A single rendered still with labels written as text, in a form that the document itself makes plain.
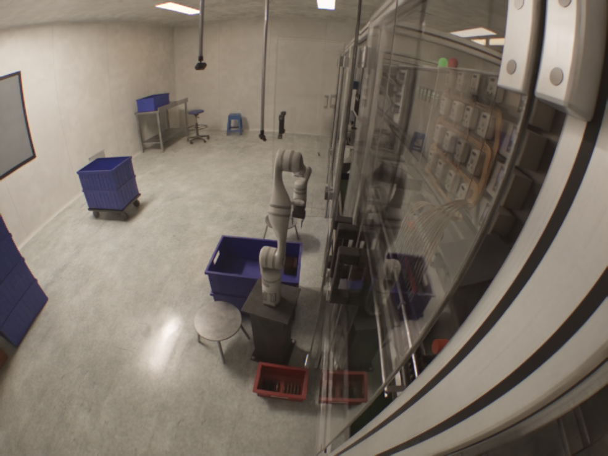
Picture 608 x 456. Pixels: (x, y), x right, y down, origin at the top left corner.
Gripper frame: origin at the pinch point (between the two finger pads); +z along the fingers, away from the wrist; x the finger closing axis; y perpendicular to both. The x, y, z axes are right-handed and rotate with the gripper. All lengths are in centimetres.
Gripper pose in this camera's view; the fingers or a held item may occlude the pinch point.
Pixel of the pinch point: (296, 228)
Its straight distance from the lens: 156.5
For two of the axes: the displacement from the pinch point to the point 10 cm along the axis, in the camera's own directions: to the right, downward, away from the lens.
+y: 2.6, -5.4, 8.0
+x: -9.6, -2.0, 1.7
